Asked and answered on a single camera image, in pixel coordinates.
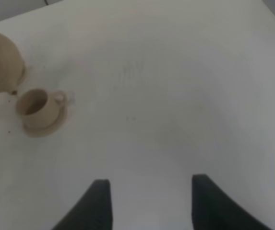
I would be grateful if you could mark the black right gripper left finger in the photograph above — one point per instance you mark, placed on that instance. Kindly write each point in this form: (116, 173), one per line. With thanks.
(93, 211)

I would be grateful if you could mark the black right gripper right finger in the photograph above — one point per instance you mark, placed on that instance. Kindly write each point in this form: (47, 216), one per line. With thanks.
(213, 209)

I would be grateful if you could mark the tan clay teapot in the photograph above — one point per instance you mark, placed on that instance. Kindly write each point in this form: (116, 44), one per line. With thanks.
(12, 66)

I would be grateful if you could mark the near tan cup saucer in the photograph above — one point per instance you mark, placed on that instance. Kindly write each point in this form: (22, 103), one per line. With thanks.
(42, 132)

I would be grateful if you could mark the near tan teacup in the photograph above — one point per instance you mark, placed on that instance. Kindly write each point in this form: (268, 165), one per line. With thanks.
(38, 108)

